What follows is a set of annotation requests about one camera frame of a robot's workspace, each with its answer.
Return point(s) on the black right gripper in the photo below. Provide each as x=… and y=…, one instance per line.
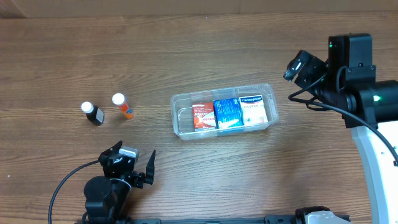
x=306, y=70

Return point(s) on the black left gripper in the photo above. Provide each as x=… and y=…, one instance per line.
x=134, y=175

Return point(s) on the white blue plaster box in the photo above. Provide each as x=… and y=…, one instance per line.
x=253, y=110

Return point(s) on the red medicine box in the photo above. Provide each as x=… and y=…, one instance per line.
x=203, y=116

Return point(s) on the blue medicine box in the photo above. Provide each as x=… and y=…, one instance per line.
x=228, y=113

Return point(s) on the clear plastic container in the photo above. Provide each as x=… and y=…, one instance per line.
x=182, y=112

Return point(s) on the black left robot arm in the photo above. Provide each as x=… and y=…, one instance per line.
x=107, y=195

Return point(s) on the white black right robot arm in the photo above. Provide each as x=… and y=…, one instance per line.
x=346, y=83

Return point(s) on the dark brown medicine bottle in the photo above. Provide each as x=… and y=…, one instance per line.
x=93, y=113

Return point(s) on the orange tablet tube white cap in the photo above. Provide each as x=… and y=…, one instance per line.
x=119, y=100

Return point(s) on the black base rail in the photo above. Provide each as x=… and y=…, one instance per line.
x=268, y=219

